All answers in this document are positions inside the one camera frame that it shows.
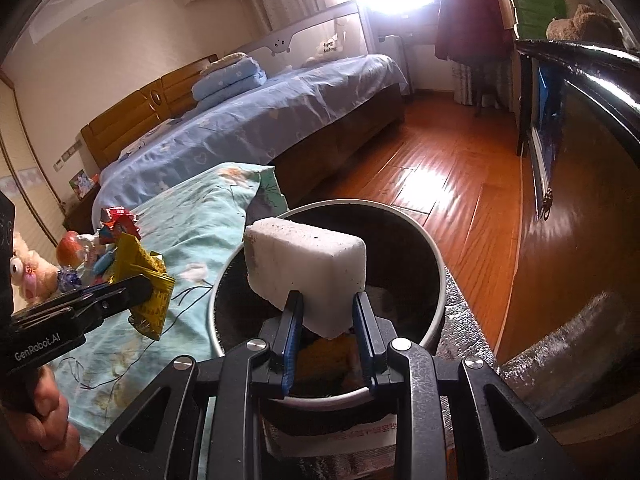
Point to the brown plush toy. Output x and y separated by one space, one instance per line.
585 25

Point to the grey patterned curtain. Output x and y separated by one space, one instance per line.
475 82

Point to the person's left hand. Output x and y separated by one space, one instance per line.
52 420

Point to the green box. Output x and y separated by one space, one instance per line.
537 7

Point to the yellow snack packet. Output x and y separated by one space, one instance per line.
145 285

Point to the black round trash bin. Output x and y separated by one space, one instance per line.
400 260

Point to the bed with blue sheet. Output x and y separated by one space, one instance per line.
260 125

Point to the white foam block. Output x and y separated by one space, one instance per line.
305 270

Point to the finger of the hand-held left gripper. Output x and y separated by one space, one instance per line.
107 308
100 291

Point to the red yellow apple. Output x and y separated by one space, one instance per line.
74 249

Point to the dark wooden nightstand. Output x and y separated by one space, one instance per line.
80 210

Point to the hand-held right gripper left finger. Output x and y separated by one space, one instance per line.
292 345

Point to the teal floral cloth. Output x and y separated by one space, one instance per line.
200 220

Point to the dark red coat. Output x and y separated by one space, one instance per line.
470 20

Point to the silver foil bag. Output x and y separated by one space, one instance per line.
575 350

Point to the flat screen television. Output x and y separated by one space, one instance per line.
545 130

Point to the folded blue quilt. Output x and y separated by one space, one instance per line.
227 80

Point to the cream teddy bear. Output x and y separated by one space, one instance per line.
32 272

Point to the framed photo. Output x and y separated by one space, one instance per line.
82 182

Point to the white sliding wardrobe doors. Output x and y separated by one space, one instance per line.
25 170

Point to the grey bed guard rail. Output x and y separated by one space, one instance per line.
310 30

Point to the purple snack wrapper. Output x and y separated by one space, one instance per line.
70 280

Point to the wooden headboard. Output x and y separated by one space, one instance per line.
135 115

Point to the red snack wrapper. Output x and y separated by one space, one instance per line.
120 222

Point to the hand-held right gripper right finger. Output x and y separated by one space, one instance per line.
364 345

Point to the grey pillow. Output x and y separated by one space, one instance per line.
227 59

